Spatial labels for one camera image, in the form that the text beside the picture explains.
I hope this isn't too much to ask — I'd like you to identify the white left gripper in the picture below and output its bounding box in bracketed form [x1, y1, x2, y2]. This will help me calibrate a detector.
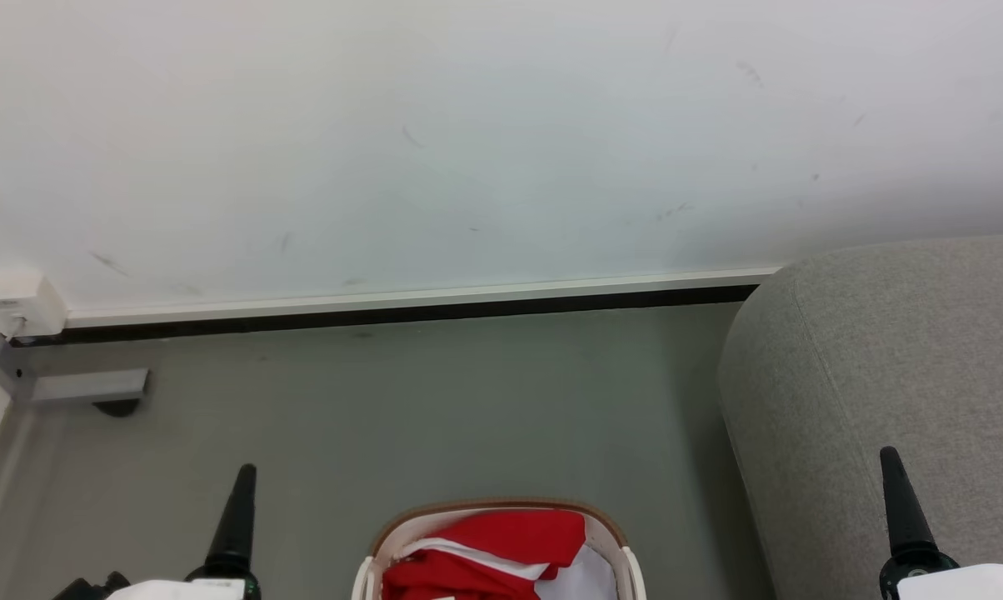
[52, 464, 262, 600]

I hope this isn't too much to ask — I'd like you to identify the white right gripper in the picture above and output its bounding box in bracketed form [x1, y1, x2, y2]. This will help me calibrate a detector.
[878, 447, 1003, 600]

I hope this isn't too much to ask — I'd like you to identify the grey metal frame foot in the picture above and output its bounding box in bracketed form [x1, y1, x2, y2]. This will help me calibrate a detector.
[31, 368, 150, 407]

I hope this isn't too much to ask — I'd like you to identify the white laundry basket brown rim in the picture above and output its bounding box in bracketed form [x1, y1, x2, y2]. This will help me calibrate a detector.
[352, 498, 646, 600]

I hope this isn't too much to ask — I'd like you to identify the white and black baseboard strip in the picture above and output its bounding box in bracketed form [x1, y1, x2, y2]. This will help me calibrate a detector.
[10, 267, 782, 348]

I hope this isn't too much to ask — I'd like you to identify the pale white cloth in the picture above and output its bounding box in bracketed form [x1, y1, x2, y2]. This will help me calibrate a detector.
[535, 543, 619, 600]

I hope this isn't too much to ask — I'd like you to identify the grey fabric sofa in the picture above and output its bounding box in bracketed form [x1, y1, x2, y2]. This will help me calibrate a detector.
[716, 233, 1003, 600]

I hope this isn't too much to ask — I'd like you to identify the red and white garment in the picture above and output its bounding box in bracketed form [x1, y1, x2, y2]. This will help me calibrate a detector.
[382, 509, 588, 600]

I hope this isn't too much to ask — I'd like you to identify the white wall socket box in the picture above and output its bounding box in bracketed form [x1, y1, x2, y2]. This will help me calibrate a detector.
[0, 271, 68, 338]

